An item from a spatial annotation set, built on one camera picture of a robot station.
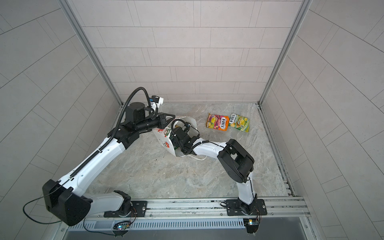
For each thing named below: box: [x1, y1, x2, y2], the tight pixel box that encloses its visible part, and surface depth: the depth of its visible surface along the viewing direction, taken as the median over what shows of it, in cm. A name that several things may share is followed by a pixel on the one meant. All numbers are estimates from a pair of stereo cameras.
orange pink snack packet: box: [206, 113, 229, 132], surface depth 104 cm
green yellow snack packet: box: [229, 113, 250, 133], surface depth 104 cm
